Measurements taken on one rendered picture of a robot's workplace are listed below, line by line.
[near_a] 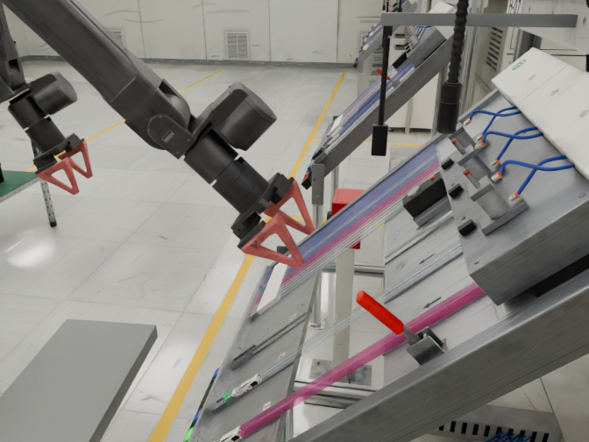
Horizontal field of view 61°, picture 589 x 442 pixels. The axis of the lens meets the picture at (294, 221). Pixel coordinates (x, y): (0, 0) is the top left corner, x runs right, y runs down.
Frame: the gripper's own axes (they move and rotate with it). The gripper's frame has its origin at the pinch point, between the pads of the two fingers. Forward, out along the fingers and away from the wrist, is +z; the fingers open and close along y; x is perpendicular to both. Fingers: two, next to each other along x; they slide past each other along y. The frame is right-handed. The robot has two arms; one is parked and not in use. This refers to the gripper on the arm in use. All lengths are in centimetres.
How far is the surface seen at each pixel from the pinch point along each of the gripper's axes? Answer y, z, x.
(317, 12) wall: 859, -72, 97
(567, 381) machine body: 30, 68, -4
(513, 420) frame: 12, 54, 3
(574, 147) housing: -10.2, 7.4, -32.8
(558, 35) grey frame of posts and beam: 16.6, 5.0, -41.1
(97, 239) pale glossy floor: 178, -37, 183
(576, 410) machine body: 21, 68, -4
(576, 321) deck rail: -20.4, 16.3, -23.5
